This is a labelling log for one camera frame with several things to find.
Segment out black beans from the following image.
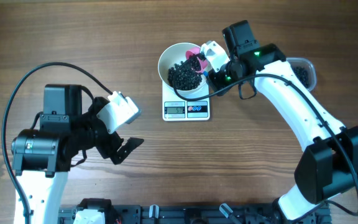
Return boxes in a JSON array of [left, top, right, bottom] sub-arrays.
[[292, 67, 310, 88], [188, 55, 201, 72], [167, 61, 202, 91]]

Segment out pink scoop blue handle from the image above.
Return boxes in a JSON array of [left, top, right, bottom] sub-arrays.
[[185, 47, 208, 73]]

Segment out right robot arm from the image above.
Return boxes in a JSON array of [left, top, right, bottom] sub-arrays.
[[201, 21, 358, 223]]

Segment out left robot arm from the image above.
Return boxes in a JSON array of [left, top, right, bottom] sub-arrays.
[[12, 84, 143, 223]]

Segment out black beans in bowl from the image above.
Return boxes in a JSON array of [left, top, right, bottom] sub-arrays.
[[167, 61, 202, 91]]

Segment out white digital kitchen scale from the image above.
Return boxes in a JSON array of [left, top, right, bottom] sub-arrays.
[[162, 82, 210, 121]]

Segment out white bowl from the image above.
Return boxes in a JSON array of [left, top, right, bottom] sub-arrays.
[[158, 42, 208, 96]]

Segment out clear plastic container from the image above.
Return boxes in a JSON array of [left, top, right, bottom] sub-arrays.
[[287, 57, 317, 91]]

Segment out left black camera cable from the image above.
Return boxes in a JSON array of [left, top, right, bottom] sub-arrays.
[[1, 62, 114, 224]]

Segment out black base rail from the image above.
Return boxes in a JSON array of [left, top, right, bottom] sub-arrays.
[[57, 197, 332, 224]]

